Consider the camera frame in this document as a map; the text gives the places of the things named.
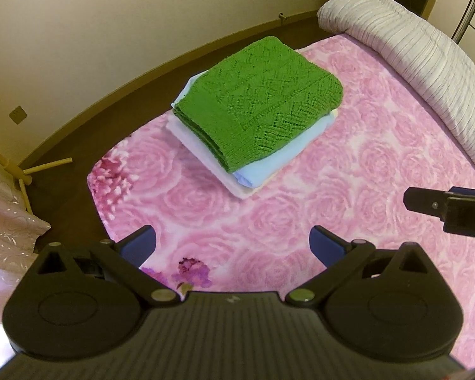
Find wooden stand legs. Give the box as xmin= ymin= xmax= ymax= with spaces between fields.
xmin=0 ymin=153 xmax=73 ymax=214

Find pink floral bed blanket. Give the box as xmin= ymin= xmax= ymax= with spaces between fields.
xmin=87 ymin=35 xmax=475 ymax=367

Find grey ribbed duvet roll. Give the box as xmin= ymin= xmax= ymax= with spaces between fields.
xmin=317 ymin=0 xmax=475 ymax=165

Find pink embroidered curtain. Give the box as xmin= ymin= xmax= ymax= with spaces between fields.
xmin=0 ymin=166 xmax=51 ymax=322

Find green knitted vest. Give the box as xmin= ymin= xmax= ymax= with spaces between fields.
xmin=174 ymin=36 xmax=343 ymax=173

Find light blue folded garment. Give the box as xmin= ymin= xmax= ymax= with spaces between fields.
xmin=172 ymin=67 xmax=343 ymax=189

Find pale pink folded garment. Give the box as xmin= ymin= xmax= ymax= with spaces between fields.
xmin=164 ymin=106 xmax=340 ymax=201

